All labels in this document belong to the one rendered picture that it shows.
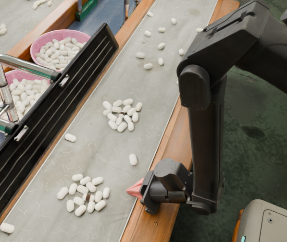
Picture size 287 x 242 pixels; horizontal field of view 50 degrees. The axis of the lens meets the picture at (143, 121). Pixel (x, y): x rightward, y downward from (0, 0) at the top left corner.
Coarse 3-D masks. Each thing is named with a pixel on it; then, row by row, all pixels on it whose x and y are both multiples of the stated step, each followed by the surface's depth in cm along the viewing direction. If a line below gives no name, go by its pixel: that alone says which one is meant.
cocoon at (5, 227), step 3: (0, 225) 78; (3, 225) 77; (6, 225) 77; (9, 225) 77; (12, 225) 78; (0, 228) 77; (3, 228) 77; (6, 228) 77; (9, 228) 77; (12, 228) 77; (6, 231) 77; (9, 231) 77; (12, 231) 78
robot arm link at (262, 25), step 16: (256, 0) 38; (224, 16) 42; (240, 16) 38; (256, 16) 37; (272, 16) 38; (208, 32) 42; (224, 32) 38; (240, 32) 35; (256, 32) 35; (272, 32) 37; (192, 48) 43; (208, 48) 38; (224, 48) 37; (240, 48) 36; (256, 48) 36; (272, 48) 36; (192, 64) 41; (208, 64) 40; (224, 64) 39; (240, 64) 39; (256, 64) 38; (272, 64) 38; (272, 80) 39
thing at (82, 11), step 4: (76, 0) 146; (80, 0) 146; (88, 0) 158; (92, 0) 159; (96, 0) 162; (80, 4) 147; (84, 4) 155; (88, 4) 156; (92, 4) 159; (96, 4) 163; (80, 8) 148; (84, 8) 153; (88, 8) 156; (92, 8) 160; (76, 12) 150; (80, 12) 150; (84, 12) 153; (88, 12) 157; (76, 16) 150; (80, 16) 150; (84, 16) 154; (76, 20) 152; (80, 20) 151
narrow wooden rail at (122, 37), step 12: (144, 0) 154; (132, 12) 146; (144, 12) 147; (132, 24) 140; (120, 36) 133; (120, 48) 129; (96, 84) 114; (72, 120) 103; (36, 168) 88; (12, 204) 82
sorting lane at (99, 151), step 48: (192, 0) 165; (144, 48) 133; (96, 96) 112; (144, 96) 115; (96, 144) 98; (144, 144) 100; (48, 192) 86; (96, 192) 88; (0, 240) 77; (48, 240) 78; (96, 240) 79
